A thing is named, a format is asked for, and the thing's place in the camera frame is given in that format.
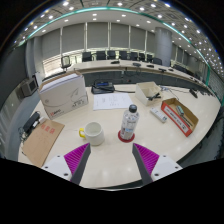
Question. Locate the ceiling lights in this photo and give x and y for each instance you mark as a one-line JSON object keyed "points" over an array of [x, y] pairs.
{"points": [[65, 3]]}

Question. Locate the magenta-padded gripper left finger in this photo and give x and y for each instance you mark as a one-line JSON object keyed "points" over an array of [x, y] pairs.
{"points": [[78, 158]]}

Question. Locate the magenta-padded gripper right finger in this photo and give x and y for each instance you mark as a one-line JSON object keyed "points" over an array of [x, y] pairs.
{"points": [[146, 159]]}

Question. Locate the small black tool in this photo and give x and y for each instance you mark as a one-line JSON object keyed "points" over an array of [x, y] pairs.
{"points": [[154, 97]]}

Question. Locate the clear plastic bottle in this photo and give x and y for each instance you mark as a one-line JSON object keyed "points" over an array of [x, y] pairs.
{"points": [[129, 123]]}

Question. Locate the flat round red coaster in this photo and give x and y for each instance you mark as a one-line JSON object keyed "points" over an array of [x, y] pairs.
{"points": [[120, 139]]}

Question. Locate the long curved conference desk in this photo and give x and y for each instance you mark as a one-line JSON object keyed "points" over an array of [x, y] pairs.
{"points": [[110, 65]]}

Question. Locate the white remote control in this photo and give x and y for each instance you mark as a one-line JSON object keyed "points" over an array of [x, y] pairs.
{"points": [[158, 114]]}

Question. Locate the single black office chair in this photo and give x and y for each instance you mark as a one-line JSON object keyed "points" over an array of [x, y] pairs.
{"points": [[66, 61]]}

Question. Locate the brown paper envelope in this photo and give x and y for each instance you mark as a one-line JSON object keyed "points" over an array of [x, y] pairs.
{"points": [[41, 141]]}

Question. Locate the open red-edged cardboard box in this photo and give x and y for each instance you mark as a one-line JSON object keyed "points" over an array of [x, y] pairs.
{"points": [[175, 120]]}

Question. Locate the white cardboard paper box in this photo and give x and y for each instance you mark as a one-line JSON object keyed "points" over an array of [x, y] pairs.
{"points": [[63, 96]]}

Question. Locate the open white cardboard box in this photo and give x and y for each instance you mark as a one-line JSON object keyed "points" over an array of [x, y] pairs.
{"points": [[143, 96]]}

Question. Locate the white printed paper sheet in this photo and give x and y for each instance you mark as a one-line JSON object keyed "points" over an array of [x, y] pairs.
{"points": [[111, 101]]}

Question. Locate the grey-green eraser block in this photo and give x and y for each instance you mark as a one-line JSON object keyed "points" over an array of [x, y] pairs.
{"points": [[180, 110]]}

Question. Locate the grey boxy monitor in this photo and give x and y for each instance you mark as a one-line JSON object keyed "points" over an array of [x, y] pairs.
{"points": [[28, 86]]}

